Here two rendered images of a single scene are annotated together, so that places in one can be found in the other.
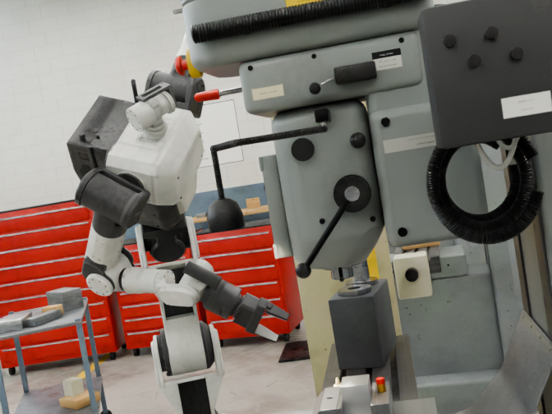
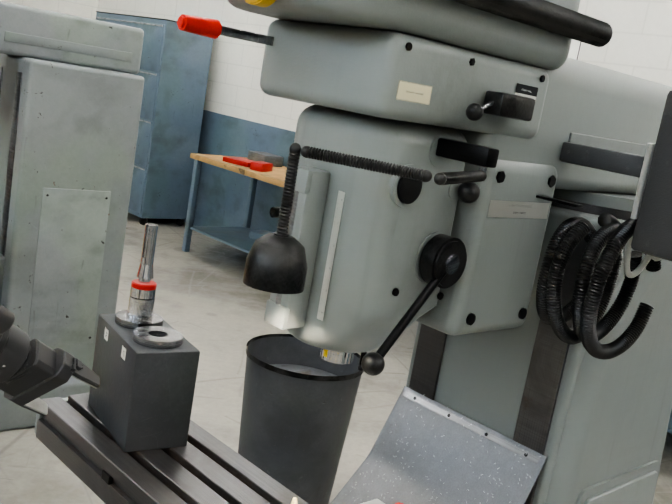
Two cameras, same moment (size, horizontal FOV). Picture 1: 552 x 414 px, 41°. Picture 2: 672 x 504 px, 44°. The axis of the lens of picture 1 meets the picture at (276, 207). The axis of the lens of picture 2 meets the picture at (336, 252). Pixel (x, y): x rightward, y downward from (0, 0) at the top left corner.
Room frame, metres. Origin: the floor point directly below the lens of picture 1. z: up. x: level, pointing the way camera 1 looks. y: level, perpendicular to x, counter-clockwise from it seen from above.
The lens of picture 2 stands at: (0.83, 0.82, 1.66)
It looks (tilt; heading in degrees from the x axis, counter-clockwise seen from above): 11 degrees down; 306
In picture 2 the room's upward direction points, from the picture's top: 10 degrees clockwise
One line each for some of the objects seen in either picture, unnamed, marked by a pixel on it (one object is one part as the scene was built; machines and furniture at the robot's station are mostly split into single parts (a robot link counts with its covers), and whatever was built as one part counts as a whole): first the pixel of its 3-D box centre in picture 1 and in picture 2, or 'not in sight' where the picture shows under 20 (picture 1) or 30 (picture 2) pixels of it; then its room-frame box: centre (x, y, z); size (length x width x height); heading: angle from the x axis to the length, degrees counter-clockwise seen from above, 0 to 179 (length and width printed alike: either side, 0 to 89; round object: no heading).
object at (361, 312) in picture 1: (363, 319); (141, 375); (1.97, -0.18, 1.07); 0.22 x 0.12 x 0.20; 161
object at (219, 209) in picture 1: (224, 213); (277, 259); (1.44, 0.10, 1.45); 0.07 x 0.07 x 0.06
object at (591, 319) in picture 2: (477, 179); (580, 276); (1.25, -0.35, 1.45); 0.18 x 0.16 x 0.21; 82
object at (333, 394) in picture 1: (329, 407); not in sight; (1.37, -0.04, 1.06); 0.12 x 0.06 x 0.04; 170
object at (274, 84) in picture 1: (333, 78); (408, 81); (1.48, -0.15, 1.68); 0.34 x 0.24 x 0.10; 82
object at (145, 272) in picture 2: not in sight; (148, 253); (2.02, -0.20, 1.29); 0.03 x 0.03 x 0.11
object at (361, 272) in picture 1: (360, 269); (141, 301); (2.02, -0.20, 1.20); 0.05 x 0.05 x 0.06
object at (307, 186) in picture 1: (330, 185); (362, 229); (1.49, -0.12, 1.47); 0.21 x 0.19 x 0.32; 172
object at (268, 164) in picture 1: (277, 205); (296, 247); (1.50, 0.00, 1.45); 0.04 x 0.04 x 0.21; 82
